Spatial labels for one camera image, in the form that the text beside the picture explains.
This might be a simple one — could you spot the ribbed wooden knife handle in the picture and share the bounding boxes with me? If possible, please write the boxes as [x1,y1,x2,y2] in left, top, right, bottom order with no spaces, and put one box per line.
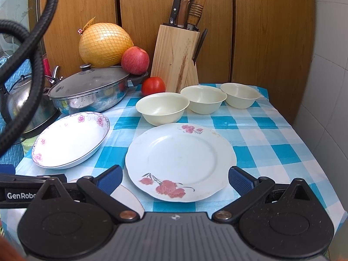
[186,0,205,31]

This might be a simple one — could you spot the black riveted knife handle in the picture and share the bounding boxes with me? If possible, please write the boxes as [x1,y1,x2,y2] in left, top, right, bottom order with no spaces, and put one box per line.
[168,0,182,27]

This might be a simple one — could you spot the blue checked tablecloth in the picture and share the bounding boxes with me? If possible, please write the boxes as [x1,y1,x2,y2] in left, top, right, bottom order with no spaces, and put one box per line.
[1,88,347,248]

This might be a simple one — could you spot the steel kettle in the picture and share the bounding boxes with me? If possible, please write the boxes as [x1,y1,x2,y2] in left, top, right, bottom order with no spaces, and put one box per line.
[1,74,61,141]

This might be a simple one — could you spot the white plate with red flowers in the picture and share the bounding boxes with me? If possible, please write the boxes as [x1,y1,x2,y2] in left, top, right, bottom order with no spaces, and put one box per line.
[125,123,236,203]

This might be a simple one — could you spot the deep plate with pink flowers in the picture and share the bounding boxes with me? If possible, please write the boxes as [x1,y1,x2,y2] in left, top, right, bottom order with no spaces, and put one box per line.
[31,111,110,170]

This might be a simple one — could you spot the brown knife handle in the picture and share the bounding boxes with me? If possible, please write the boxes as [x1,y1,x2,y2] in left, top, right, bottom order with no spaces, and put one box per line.
[176,0,190,28]

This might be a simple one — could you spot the cream bowl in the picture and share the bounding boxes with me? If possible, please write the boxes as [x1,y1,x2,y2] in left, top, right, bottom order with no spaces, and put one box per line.
[181,85,227,115]
[220,82,261,109]
[136,92,190,126]

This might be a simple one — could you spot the steel pan with glass lid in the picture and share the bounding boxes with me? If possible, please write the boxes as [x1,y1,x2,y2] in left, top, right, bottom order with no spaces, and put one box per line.
[48,64,148,115]

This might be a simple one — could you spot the black scissors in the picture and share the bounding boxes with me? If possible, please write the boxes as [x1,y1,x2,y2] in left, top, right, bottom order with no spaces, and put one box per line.
[192,28,208,64]

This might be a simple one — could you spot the blue foam mat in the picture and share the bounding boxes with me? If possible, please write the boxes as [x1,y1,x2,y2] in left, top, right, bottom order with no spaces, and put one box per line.
[0,57,33,169]

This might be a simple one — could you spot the yellow pomelo in net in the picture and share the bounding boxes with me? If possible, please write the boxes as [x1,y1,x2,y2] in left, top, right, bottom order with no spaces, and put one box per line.
[78,18,134,68]

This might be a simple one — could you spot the red apple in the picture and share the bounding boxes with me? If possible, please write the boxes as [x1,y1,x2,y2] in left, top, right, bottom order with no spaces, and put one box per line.
[121,46,150,75]

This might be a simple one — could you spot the black braided cable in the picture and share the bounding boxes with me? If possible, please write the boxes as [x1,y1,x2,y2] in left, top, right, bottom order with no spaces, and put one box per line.
[0,0,60,157]

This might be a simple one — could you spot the wooden knife block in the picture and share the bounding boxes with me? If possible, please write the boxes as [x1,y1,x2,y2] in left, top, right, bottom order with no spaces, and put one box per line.
[151,25,200,92]

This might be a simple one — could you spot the red tomato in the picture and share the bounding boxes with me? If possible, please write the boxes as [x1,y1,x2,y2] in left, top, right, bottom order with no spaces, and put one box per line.
[141,77,166,96]

